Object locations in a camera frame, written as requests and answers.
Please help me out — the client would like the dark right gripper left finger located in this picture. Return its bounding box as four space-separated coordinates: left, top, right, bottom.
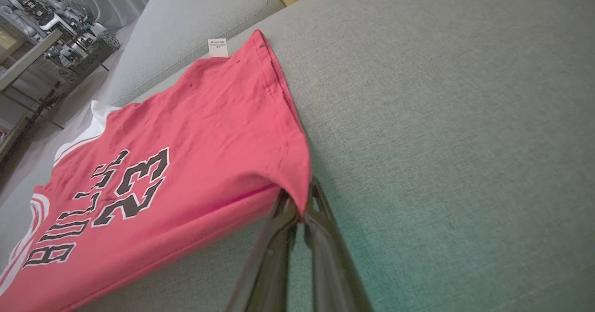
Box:
226 189 300 312

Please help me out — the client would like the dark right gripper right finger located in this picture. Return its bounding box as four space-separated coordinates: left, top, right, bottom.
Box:
304 177 373 312

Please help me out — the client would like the red basketball jersey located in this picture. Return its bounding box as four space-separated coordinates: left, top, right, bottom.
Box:
0 29 312 312

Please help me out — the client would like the large grey sofa seat cushion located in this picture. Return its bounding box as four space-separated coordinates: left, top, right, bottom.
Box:
0 0 595 312

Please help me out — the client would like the small grey sofa cushion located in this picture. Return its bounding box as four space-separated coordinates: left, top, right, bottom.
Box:
106 0 285 106

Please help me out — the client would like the metal shelf with equipment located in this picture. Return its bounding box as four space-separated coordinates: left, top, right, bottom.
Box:
0 27 66 131

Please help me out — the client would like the white and grey robot machine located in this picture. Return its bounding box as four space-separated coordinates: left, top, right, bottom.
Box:
0 0 96 40

